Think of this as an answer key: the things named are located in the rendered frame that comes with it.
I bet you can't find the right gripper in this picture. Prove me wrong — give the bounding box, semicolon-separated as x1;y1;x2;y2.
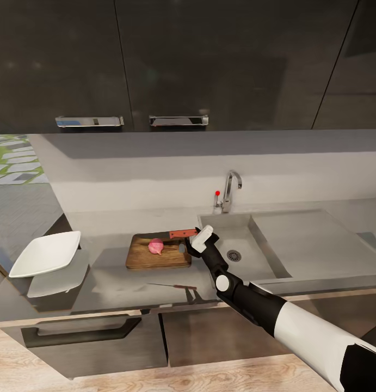
184;227;220;266

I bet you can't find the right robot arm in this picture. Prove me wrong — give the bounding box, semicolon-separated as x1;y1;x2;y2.
184;225;376;392

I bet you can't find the vidalia onion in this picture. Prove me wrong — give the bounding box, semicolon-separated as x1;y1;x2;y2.
149;238;164;255

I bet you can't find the parer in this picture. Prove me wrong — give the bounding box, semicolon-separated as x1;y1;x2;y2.
135;229;198;240

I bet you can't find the cutting board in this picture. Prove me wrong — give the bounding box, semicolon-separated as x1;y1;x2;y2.
125;235;192;268

